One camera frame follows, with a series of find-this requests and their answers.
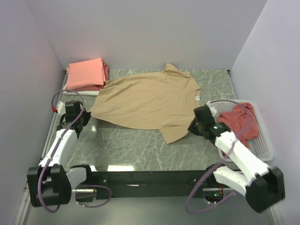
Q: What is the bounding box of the tan t-shirt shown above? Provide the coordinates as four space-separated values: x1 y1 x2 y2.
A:
90 63 201 144

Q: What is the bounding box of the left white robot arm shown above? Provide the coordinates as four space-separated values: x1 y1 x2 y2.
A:
27 100 94 207

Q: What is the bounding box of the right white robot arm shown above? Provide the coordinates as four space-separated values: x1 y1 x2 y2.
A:
186 105 285 213

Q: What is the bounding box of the red t-shirt in basket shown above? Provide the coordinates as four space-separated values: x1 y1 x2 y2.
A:
218 102 259 148

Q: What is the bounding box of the folded salmon t-shirt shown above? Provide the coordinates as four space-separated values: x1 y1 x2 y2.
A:
65 57 106 91

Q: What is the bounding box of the white plastic basket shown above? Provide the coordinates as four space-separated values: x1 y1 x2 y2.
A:
208 99 274 162

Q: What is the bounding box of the black base beam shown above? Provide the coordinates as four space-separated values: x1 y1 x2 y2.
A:
75 163 227 203

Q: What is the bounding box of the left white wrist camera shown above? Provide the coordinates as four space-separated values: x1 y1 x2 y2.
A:
52 101 66 115

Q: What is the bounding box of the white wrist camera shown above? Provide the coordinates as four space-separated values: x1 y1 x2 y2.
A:
52 101 66 115
206 102 218 117

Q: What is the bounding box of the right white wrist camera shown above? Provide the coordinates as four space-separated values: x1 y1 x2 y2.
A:
206 102 218 117

